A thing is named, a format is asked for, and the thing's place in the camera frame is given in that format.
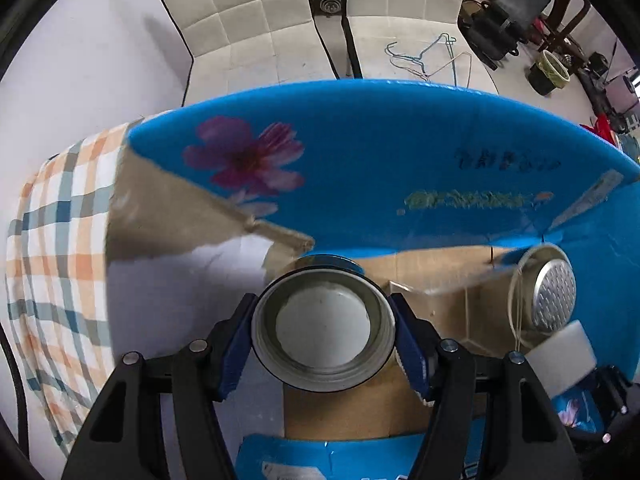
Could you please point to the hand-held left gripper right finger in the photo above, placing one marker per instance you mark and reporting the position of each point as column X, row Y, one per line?
column 412, row 355

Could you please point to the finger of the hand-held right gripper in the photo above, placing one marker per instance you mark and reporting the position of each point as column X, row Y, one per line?
column 616, row 395

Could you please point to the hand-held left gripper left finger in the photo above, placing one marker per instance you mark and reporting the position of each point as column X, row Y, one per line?
column 234, row 355

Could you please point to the metal can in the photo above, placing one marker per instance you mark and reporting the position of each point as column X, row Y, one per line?
column 324, row 330

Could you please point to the blue flower-print cardboard box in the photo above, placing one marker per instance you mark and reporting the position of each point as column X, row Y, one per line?
column 380, row 160

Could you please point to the white foam block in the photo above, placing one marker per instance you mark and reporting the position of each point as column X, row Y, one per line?
column 562, row 360

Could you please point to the round metal strainer lid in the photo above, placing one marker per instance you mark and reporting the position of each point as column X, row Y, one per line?
column 552, row 290

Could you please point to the plaid cloth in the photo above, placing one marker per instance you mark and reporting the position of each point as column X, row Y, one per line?
column 55, row 240

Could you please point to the red object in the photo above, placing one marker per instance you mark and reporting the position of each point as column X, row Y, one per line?
column 602, row 127

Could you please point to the black bin with yellow bag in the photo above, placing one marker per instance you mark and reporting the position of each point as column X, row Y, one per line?
column 547, row 72

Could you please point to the white quilted chair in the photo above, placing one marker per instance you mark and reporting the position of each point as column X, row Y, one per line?
column 240, row 25
column 400, row 15

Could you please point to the black office chair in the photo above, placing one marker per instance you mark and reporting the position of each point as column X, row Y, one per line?
column 510, row 15

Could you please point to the brown wooden chair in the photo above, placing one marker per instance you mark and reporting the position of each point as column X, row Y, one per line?
column 567, row 5

